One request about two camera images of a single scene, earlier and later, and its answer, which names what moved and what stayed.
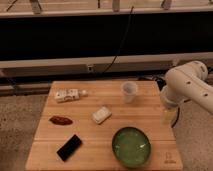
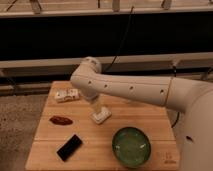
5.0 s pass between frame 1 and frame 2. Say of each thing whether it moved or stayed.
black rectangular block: stayed
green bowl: stayed
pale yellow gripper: moved
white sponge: stayed
